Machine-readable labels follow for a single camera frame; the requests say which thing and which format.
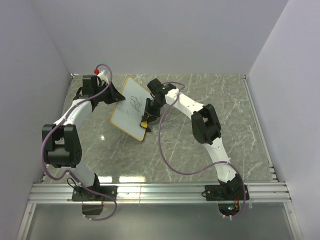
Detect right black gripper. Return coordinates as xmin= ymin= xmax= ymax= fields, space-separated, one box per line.
xmin=141 ymin=99 xmax=164 ymax=126

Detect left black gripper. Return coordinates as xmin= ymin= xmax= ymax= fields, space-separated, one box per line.
xmin=95 ymin=82 xmax=126 ymax=106

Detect yellow bone-shaped eraser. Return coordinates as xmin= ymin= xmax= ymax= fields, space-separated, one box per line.
xmin=140 ymin=121 xmax=148 ymax=129

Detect white whiteboard with yellow frame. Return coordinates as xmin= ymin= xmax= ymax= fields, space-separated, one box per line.
xmin=110 ymin=76 xmax=151 ymax=142

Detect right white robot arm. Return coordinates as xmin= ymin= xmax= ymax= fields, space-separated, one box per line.
xmin=140 ymin=78 xmax=247 ymax=201

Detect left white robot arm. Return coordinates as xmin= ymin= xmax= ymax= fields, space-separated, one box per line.
xmin=40 ymin=72 xmax=126 ymax=201

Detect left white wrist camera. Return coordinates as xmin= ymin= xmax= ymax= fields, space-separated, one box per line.
xmin=94 ymin=68 xmax=109 ymax=83

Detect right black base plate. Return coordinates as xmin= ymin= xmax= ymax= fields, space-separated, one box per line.
xmin=201 ymin=184 xmax=250 ymax=201

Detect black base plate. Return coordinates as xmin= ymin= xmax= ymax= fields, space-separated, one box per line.
xmin=201 ymin=184 xmax=250 ymax=201
xmin=71 ymin=185 xmax=118 ymax=202

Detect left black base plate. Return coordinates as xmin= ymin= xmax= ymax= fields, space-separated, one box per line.
xmin=71 ymin=185 xmax=118 ymax=202

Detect aluminium mounting rail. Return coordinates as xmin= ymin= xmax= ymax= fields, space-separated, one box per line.
xmin=27 ymin=182 xmax=292 ymax=204

